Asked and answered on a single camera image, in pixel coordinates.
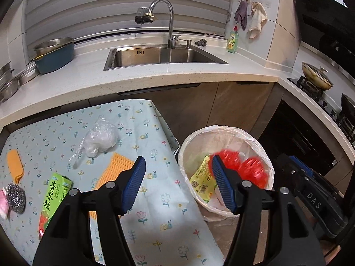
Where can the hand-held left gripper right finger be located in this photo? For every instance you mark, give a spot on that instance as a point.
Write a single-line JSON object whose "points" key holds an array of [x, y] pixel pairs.
{"points": [[222, 183]]}

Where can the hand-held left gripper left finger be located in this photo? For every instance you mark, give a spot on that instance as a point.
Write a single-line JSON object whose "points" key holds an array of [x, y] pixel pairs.
{"points": [[133, 183]]}

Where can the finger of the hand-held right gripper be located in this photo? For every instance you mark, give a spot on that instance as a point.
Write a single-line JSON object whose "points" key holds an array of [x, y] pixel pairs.
{"points": [[301, 166]]}

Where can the green yellow snack packet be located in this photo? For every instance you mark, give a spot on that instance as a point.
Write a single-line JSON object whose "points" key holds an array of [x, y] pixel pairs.
{"points": [[202, 180]]}

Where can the orange waffle dish cloth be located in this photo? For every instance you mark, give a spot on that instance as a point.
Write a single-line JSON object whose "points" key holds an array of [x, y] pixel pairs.
{"points": [[113, 169]]}

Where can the red plastic bag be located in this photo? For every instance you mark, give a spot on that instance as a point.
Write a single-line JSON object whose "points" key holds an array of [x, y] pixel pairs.
{"points": [[252, 171]]}

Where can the white lined waste bin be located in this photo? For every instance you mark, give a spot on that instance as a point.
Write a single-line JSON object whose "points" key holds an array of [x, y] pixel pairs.
{"points": [[194, 146]]}

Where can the clear plastic bag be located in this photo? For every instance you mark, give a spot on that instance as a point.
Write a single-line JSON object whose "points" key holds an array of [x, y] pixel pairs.
{"points": [[101, 135]]}

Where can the green drink carton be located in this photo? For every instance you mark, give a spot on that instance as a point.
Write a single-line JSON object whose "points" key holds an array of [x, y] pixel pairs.
{"points": [[54, 199]]}

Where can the black built-in oven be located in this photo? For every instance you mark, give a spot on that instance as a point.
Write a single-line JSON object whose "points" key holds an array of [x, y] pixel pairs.
{"points": [[305, 133]]}

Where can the floral light blue tablecloth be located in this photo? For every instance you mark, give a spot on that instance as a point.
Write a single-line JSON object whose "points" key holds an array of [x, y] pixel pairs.
{"points": [[163, 227]]}

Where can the gas stove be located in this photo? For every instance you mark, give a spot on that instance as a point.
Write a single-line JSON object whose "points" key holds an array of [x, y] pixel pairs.
{"points": [[327, 99]]}

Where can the black pan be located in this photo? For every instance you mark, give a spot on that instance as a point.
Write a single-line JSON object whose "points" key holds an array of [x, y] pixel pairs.
{"points": [[349, 105]]}

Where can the wooden base cabinet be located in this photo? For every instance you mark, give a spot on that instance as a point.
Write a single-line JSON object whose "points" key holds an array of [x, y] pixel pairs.
{"points": [[194, 108]]}

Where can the wok with glass lid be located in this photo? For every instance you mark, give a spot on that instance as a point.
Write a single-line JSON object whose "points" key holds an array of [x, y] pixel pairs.
{"points": [[317, 76]]}

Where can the steel wool scrubber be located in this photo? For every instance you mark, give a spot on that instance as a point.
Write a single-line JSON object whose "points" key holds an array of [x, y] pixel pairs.
{"points": [[15, 198]]}

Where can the small orange cloth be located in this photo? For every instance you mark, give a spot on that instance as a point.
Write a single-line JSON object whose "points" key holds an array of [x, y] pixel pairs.
{"points": [[15, 166]]}

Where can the stainless steel sink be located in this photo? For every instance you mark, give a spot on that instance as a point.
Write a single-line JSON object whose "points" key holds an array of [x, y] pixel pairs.
{"points": [[155, 56]]}

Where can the pink white bag roll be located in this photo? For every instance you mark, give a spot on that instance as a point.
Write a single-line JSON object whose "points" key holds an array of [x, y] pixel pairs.
{"points": [[3, 205]]}

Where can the green dish soap bottle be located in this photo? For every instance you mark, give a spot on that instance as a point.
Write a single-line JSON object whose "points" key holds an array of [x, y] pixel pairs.
{"points": [[232, 43]]}

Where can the dark scrubber by sink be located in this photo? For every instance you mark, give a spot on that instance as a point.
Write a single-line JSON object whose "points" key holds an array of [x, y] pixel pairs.
{"points": [[202, 42]]}

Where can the sink soap pump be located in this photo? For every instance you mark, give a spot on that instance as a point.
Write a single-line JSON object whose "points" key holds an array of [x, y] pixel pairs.
{"points": [[188, 43]]}

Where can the blue plastic basin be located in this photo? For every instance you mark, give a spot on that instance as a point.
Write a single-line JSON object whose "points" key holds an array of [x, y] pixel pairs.
{"points": [[55, 62]]}

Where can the black range hood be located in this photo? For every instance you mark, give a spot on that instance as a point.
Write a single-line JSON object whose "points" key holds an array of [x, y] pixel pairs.
{"points": [[324, 19]]}

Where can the flat steel pan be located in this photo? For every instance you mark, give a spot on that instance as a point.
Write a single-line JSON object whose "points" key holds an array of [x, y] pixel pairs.
{"points": [[29, 73]]}

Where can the beige hanging cloth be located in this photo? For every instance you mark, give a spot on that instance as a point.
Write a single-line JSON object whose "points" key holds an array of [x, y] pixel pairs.
{"points": [[256, 19]]}

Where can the steel basin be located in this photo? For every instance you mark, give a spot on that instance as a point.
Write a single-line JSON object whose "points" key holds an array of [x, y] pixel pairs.
{"points": [[52, 45]]}

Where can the grey hanging cloth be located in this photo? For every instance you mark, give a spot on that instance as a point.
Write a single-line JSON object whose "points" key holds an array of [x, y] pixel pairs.
{"points": [[241, 13]]}

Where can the chrome kitchen faucet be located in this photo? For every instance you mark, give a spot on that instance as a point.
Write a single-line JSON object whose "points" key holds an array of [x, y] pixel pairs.
{"points": [[170, 19]]}

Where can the striped window blind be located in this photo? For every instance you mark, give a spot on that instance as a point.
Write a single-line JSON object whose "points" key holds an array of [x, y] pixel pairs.
{"points": [[111, 11]]}

